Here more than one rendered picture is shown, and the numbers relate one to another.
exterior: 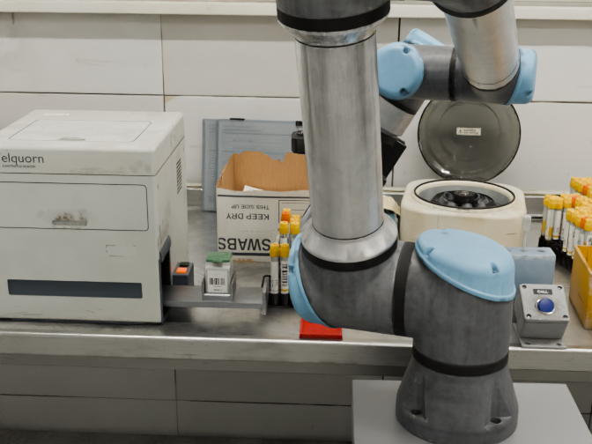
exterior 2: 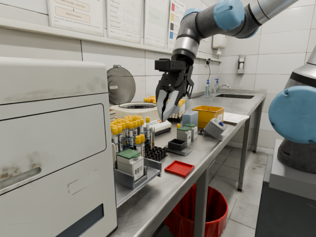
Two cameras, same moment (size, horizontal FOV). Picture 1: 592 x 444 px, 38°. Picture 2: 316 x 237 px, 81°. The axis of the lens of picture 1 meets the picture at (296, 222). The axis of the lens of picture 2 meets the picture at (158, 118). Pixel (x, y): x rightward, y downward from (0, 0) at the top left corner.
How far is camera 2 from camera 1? 1.19 m
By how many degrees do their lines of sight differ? 56
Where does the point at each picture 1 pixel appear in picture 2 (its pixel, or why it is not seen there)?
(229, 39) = not seen: outside the picture
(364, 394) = (289, 175)
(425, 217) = (143, 113)
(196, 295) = (122, 189)
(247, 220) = not seen: hidden behind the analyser
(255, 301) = (155, 171)
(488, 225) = not seen: hidden behind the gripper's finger
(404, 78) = (241, 15)
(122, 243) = (85, 173)
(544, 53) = (125, 59)
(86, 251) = (44, 205)
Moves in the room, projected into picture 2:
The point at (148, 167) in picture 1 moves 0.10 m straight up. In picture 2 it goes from (104, 84) to (98, 10)
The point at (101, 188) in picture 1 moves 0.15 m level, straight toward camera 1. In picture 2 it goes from (58, 115) to (179, 126)
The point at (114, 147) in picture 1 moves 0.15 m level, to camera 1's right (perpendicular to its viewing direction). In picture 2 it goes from (67, 61) to (139, 65)
